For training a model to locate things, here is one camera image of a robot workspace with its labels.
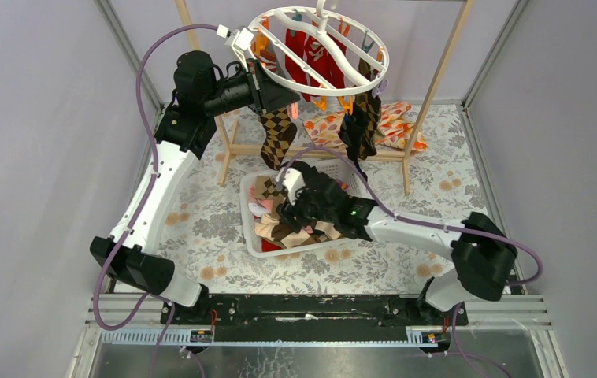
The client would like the white laundry basket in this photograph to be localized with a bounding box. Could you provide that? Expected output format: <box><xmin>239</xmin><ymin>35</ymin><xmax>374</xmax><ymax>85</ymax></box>
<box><xmin>240</xmin><ymin>159</ymin><xmax>376</xmax><ymax>258</ymax></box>

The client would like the orange patterned cloth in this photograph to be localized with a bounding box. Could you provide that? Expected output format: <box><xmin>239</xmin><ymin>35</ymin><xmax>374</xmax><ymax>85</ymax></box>
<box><xmin>302</xmin><ymin>102</ymin><xmax>414</xmax><ymax>156</ymax></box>

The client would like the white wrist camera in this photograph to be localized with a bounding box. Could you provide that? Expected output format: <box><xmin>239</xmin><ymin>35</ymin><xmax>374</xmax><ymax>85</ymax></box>
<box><xmin>276</xmin><ymin>168</ymin><xmax>306</xmax><ymax>205</ymax></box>
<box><xmin>216</xmin><ymin>24</ymin><xmax>255</xmax><ymax>71</ymax></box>

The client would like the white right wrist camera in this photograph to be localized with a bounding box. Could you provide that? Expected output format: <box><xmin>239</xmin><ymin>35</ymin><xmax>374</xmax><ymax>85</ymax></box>
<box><xmin>276</xmin><ymin>168</ymin><xmax>306</xmax><ymax>205</ymax></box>

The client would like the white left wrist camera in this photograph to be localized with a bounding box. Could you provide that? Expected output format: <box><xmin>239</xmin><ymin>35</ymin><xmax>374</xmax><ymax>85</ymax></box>
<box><xmin>216</xmin><ymin>24</ymin><xmax>255</xmax><ymax>71</ymax></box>

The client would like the white round sock hanger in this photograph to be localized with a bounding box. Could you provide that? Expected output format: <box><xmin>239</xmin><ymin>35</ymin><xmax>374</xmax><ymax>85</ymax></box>
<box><xmin>244</xmin><ymin>1</ymin><xmax>390</xmax><ymax>97</ymax></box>

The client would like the wooden drying rack frame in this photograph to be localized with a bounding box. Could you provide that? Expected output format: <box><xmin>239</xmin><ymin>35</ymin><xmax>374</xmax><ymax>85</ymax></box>
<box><xmin>174</xmin><ymin>1</ymin><xmax>474</xmax><ymax>195</ymax></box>

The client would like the red sock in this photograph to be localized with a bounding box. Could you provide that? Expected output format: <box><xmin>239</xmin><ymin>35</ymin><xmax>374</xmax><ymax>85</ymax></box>
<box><xmin>284</xmin><ymin>30</ymin><xmax>345</xmax><ymax>89</ymax></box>

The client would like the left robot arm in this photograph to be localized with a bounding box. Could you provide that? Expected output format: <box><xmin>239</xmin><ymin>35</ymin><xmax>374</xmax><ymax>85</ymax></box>
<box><xmin>90</xmin><ymin>50</ymin><xmax>299</xmax><ymax>324</ymax></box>

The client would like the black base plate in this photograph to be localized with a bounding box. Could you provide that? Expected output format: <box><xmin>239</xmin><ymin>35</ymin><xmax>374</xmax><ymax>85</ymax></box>
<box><xmin>160</xmin><ymin>294</ymin><xmax>469</xmax><ymax>328</ymax></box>

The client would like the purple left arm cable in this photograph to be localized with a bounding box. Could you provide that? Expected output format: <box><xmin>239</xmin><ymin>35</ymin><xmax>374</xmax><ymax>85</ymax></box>
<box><xmin>91</xmin><ymin>24</ymin><xmax>221</xmax><ymax>378</ymax></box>

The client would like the beige green argyle sock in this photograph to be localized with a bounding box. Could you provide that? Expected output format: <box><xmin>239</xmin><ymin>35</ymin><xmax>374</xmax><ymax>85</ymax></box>
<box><xmin>253</xmin><ymin>176</ymin><xmax>284</xmax><ymax>199</ymax></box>

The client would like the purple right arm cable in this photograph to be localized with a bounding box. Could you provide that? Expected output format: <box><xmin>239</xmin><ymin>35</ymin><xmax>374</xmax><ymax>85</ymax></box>
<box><xmin>275</xmin><ymin>146</ymin><xmax>545</xmax><ymax>378</ymax></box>

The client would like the pink clothespin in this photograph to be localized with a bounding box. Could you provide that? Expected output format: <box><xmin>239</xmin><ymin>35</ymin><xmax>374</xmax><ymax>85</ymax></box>
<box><xmin>287</xmin><ymin>102</ymin><xmax>300</xmax><ymax>120</ymax></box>

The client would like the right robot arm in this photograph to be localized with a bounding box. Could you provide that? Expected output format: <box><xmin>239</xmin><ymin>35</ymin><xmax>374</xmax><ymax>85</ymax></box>
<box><xmin>276</xmin><ymin>165</ymin><xmax>517</xmax><ymax>324</ymax></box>

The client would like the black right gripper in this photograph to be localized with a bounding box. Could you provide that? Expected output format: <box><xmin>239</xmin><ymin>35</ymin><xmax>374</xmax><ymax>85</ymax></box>
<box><xmin>276</xmin><ymin>183</ymin><xmax>336</xmax><ymax>234</ymax></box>

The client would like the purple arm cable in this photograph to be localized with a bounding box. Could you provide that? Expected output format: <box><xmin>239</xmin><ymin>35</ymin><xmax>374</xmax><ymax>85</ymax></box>
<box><xmin>275</xmin><ymin>146</ymin><xmax>545</xmax><ymax>378</ymax></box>
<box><xmin>91</xmin><ymin>24</ymin><xmax>221</xmax><ymax>378</ymax></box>

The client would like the brown yellow argyle sock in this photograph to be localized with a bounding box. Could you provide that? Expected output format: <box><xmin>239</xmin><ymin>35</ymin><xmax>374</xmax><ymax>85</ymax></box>
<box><xmin>259</xmin><ymin>107</ymin><xmax>297</xmax><ymax>170</ymax></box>

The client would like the brown argyle hanging sock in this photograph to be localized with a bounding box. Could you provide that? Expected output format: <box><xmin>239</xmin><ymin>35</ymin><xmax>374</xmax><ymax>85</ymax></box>
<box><xmin>355</xmin><ymin>57</ymin><xmax>385</xmax><ymax>161</ymax></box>

